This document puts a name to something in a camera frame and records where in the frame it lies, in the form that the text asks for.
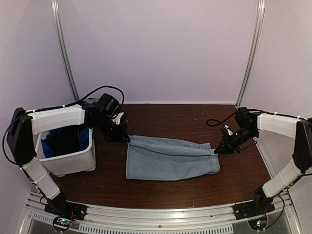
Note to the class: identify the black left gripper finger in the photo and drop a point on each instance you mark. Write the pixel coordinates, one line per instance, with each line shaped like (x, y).
(111, 138)
(124, 135)

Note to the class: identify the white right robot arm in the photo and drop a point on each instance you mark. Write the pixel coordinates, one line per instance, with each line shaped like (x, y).
(296, 128)

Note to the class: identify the black garment in bin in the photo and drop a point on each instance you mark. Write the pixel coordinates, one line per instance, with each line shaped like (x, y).
(63, 141)

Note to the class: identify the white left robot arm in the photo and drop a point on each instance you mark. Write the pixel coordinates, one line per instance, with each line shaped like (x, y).
(27, 124)

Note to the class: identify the left aluminium frame post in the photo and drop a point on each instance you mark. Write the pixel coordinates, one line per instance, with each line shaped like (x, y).
(63, 49)

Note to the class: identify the light blue denim skirt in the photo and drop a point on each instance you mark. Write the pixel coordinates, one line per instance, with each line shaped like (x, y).
(167, 159)

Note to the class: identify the aluminium frame post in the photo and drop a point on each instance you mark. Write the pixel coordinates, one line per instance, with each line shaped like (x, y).
(259, 19)
(63, 49)

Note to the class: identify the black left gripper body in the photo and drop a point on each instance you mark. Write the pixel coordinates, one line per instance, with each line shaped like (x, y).
(105, 126)

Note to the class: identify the front aluminium rail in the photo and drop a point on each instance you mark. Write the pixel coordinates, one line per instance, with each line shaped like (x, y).
(220, 219)

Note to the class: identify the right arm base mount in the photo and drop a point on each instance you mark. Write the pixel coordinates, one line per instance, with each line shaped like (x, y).
(256, 210)

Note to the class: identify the right aluminium frame post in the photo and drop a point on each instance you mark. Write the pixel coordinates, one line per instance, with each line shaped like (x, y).
(259, 19)

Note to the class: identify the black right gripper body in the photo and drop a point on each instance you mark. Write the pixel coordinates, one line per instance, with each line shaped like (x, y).
(236, 141)

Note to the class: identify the white plastic laundry bin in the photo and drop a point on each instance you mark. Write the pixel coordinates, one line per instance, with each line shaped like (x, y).
(78, 161)

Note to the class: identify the blue garment in bin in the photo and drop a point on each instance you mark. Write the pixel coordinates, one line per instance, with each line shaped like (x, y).
(83, 139)

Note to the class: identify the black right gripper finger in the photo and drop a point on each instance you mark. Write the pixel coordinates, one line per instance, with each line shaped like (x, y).
(231, 150)
(222, 148)

